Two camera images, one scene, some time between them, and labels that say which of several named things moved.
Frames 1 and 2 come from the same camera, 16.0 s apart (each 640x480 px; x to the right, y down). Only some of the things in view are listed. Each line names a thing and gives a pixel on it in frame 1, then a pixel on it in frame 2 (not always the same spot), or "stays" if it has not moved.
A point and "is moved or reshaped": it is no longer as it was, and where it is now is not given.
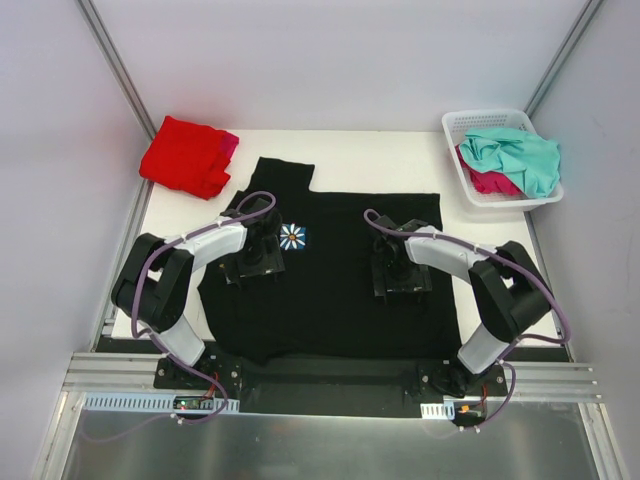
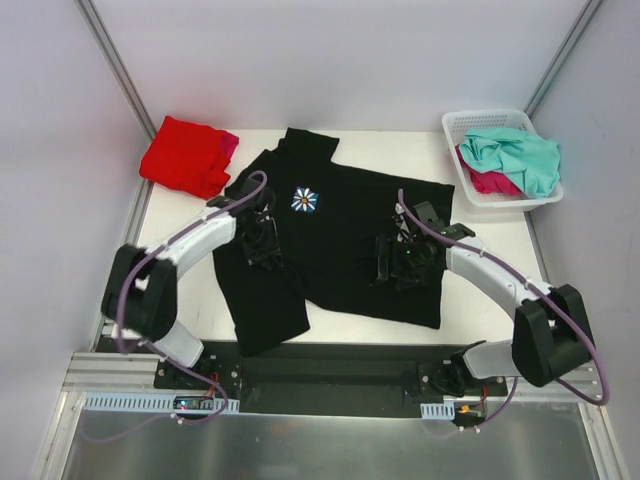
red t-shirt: [186, 156] stays
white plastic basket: [456, 124] stays
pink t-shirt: [230, 144] stays
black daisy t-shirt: [327, 304] is moved or reshaped
